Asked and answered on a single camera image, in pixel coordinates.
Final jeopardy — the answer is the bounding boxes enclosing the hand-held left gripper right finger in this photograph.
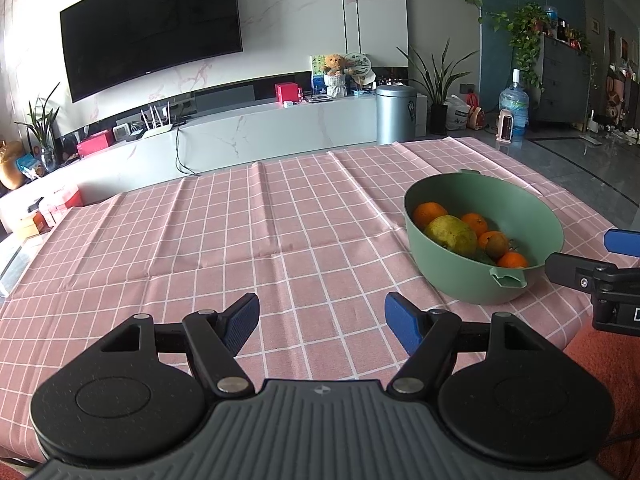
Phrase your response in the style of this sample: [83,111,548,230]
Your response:
[384,291,547,395]

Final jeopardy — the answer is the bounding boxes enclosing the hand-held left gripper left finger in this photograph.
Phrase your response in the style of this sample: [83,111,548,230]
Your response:
[99,292,261,396]

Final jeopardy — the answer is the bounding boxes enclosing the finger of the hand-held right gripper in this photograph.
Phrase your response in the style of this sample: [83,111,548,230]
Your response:
[544,252,601,292]
[603,229,640,254]

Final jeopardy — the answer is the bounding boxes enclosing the green colander bowl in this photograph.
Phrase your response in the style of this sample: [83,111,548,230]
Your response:
[404,170,566,306]

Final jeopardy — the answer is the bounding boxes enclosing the yellow-green mango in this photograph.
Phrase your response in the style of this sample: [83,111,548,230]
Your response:
[424,215,478,255]

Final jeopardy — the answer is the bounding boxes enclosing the large orange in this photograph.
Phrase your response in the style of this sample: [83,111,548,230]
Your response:
[412,202,449,231]

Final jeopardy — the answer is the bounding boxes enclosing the pink checked tablecloth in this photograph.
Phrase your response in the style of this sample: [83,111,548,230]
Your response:
[0,137,640,463]

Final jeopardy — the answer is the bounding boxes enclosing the person's red clothing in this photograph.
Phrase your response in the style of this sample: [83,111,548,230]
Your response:
[564,320,640,480]

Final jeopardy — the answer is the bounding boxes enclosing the small white heater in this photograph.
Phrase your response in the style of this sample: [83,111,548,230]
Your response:
[495,109,517,144]

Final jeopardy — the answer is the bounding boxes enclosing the blue water bottle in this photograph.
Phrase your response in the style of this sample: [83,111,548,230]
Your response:
[500,67,530,137]

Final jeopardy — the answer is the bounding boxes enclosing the dark grey drawer cabinet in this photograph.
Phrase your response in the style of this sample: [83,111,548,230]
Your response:
[530,35,599,124]

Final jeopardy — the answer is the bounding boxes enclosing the red bag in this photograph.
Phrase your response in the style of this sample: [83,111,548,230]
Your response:
[466,92,486,131]

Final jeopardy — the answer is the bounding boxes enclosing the white marble television cabinet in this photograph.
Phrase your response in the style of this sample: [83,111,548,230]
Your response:
[0,92,429,235]

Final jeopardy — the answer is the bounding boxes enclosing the white plastic bag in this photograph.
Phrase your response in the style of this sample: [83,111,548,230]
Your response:
[444,95,471,132]

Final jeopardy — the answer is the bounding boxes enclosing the grey metal trash can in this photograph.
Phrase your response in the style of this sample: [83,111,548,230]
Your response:
[375,85,418,146]

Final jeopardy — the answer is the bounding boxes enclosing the white router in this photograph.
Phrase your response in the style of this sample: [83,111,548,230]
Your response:
[140,102,174,137]

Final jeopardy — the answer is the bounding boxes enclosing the red and white boxes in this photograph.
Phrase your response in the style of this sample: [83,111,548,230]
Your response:
[37,185,84,227]

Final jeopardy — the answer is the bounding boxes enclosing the potted snake plant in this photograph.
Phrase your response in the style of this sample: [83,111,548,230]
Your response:
[397,40,479,136]

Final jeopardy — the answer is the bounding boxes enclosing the flat red box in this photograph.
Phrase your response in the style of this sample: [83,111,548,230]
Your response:
[76,129,115,157]

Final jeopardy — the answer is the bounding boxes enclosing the hanging vine plant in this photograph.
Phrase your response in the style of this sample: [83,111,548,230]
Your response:
[417,0,552,92]

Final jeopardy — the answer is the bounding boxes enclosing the brown cardboard box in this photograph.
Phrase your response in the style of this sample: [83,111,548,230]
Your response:
[11,212,47,239]

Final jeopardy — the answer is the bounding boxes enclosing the white wrapped basket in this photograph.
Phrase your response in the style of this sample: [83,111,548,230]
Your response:
[324,72,347,100]

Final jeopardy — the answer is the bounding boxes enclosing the painted picture board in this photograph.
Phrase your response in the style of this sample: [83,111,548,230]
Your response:
[310,54,331,96]

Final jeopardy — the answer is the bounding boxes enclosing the round decorated fan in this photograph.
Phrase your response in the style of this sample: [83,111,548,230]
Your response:
[345,51,376,87]

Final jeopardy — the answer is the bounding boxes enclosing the blue snack packet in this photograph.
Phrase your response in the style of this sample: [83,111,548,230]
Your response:
[15,154,44,177]

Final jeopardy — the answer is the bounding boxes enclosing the green plant in glass vase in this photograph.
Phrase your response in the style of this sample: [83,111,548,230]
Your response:
[15,82,62,174]

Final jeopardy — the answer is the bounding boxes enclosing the brown vase with dried flowers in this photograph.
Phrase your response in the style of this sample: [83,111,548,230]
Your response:
[0,140,26,192]

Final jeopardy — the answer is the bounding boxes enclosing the black curved television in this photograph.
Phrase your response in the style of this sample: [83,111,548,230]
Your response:
[60,0,245,104]

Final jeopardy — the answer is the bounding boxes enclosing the black power cable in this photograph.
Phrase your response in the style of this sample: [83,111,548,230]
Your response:
[174,121,202,177]

